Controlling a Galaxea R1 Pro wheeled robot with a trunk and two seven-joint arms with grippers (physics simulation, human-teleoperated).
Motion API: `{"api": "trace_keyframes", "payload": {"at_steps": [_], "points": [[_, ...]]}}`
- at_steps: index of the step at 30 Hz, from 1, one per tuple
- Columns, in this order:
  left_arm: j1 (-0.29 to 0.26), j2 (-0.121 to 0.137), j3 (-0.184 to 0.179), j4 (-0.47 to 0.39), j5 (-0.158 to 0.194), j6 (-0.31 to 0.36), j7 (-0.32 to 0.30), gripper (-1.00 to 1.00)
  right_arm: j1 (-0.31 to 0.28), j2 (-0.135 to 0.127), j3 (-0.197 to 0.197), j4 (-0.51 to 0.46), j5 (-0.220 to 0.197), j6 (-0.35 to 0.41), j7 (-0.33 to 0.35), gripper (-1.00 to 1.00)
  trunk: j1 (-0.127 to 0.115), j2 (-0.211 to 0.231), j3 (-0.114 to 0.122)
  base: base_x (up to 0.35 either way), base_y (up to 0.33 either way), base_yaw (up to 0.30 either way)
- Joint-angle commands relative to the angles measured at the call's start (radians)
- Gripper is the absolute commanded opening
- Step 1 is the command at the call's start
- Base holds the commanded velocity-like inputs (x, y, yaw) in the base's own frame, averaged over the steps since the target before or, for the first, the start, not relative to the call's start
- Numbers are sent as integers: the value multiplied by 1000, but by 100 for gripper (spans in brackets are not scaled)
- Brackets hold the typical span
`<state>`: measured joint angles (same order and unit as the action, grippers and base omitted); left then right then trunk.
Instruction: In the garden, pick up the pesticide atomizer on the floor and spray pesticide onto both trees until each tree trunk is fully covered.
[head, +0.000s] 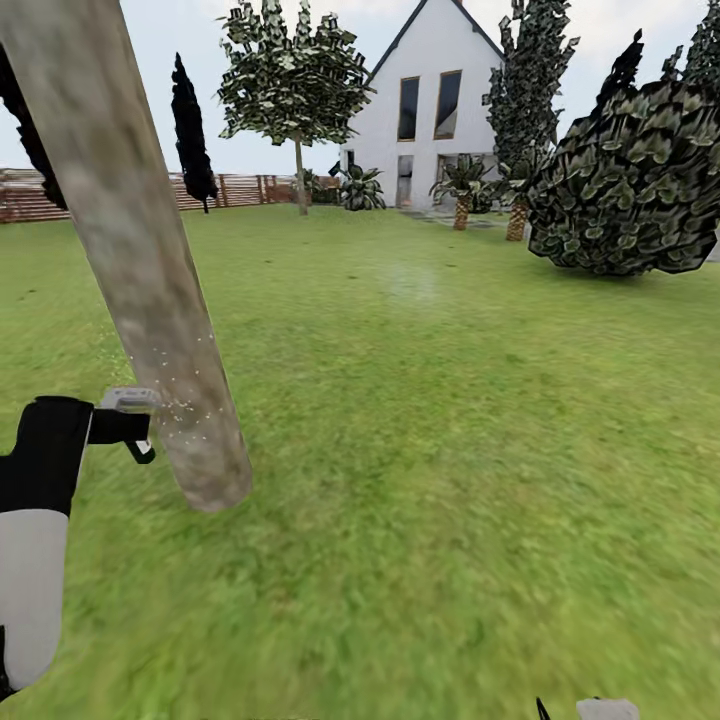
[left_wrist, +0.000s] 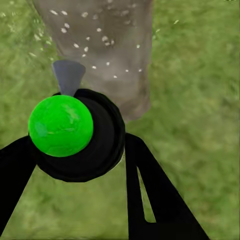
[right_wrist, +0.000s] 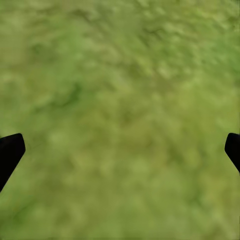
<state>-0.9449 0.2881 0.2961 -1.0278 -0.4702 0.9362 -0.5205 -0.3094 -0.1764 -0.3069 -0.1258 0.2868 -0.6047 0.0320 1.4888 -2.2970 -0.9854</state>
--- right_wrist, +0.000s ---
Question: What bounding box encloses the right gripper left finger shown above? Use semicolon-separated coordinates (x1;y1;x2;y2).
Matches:
0;133;26;192

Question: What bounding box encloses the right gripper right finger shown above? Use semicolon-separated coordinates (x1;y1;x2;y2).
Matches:
224;132;240;172

